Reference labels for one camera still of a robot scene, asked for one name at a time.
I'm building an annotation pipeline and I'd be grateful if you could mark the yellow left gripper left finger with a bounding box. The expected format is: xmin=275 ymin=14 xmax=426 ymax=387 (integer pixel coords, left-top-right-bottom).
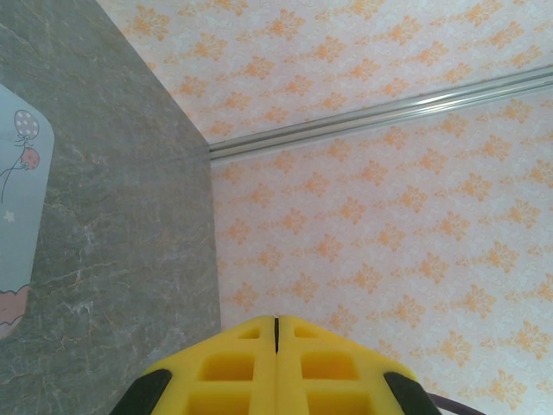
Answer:
xmin=109 ymin=315 xmax=278 ymax=415

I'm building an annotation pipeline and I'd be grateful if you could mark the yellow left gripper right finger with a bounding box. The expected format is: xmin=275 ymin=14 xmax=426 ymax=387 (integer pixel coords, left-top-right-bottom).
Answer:
xmin=276 ymin=315 xmax=445 ymax=415

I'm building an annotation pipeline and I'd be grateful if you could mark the blue cartoon tin box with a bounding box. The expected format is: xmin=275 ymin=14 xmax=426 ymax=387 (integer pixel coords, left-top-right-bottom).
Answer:
xmin=0 ymin=83 xmax=57 ymax=342

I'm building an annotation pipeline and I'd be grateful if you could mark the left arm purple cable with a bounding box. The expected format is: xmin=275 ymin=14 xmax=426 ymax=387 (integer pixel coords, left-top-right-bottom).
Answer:
xmin=425 ymin=391 xmax=474 ymax=415

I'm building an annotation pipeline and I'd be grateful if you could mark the aluminium frame post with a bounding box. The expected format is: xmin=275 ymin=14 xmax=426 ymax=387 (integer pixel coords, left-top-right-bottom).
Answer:
xmin=208 ymin=63 xmax=553 ymax=163

